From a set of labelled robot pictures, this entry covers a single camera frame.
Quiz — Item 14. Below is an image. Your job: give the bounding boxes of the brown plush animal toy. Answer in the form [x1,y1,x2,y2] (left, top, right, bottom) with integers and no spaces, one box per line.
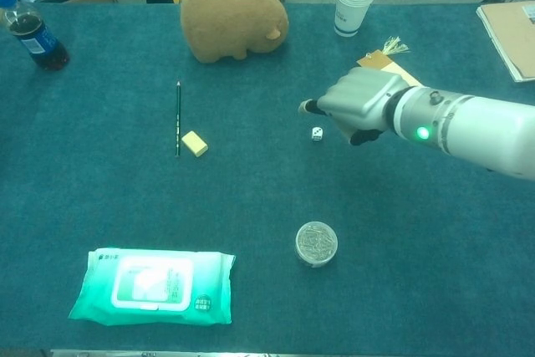
[179,0,290,64]

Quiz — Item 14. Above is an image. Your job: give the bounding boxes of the yellow eraser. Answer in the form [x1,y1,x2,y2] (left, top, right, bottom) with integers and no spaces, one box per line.
[181,130,210,159]

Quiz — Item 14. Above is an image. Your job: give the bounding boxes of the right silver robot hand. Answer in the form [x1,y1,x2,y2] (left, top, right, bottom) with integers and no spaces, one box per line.
[297,66,406,147]

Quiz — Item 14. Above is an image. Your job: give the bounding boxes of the orange bookmark with tassel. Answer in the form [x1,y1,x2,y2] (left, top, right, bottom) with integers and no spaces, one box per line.
[355,36,423,89]

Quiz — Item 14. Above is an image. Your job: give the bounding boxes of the green pencil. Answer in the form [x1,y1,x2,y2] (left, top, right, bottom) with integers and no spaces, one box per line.
[174,80,182,158]

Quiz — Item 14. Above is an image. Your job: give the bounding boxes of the stack of white paper cups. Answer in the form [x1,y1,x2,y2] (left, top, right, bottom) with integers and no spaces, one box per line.
[333,0,380,38]

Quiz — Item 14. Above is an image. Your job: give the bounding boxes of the green wet wipes pack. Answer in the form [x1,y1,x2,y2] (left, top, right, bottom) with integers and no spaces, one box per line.
[68,247,237,327]

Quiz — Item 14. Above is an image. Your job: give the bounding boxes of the round clear paper clip box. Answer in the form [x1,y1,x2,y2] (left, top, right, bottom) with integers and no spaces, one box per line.
[294,220,339,268]

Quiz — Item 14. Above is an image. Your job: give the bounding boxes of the cola bottle with blue cap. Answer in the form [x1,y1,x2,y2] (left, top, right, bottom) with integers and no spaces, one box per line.
[0,0,71,72]

